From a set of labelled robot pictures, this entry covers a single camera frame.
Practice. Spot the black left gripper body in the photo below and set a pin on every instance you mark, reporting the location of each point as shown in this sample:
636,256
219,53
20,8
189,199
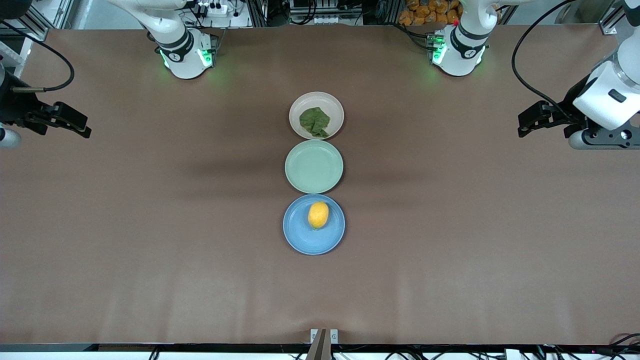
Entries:
571,106

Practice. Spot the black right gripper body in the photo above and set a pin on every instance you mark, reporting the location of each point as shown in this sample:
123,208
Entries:
13,106

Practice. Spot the green lettuce leaf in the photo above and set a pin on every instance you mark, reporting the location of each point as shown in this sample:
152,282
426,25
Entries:
314,121

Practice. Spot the yellow lemon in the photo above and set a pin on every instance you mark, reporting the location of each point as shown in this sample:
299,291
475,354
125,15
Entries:
318,215

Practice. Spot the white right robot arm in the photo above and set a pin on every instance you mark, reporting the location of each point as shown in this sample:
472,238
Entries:
185,60

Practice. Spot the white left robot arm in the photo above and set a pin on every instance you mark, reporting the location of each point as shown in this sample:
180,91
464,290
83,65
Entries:
462,55

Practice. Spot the bag of orange fruits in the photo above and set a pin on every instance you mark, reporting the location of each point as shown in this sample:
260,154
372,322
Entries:
425,12

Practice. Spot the white power strip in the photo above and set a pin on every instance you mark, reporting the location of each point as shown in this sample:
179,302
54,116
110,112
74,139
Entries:
214,8

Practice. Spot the brown table cover sheet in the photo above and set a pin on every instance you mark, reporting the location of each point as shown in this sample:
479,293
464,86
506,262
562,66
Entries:
200,290

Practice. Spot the light green round plate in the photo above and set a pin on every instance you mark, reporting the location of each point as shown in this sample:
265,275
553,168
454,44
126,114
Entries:
314,166

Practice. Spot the beige round plate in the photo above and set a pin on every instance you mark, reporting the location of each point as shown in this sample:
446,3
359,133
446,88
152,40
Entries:
300,107

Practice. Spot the blue round plate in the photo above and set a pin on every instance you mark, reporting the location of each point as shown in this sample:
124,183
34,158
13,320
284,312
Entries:
305,240

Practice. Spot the aluminium frame profile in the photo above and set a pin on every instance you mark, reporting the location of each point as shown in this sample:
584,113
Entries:
42,17
612,20

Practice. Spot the metal table edge bracket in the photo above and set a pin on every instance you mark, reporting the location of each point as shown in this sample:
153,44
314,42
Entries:
324,342

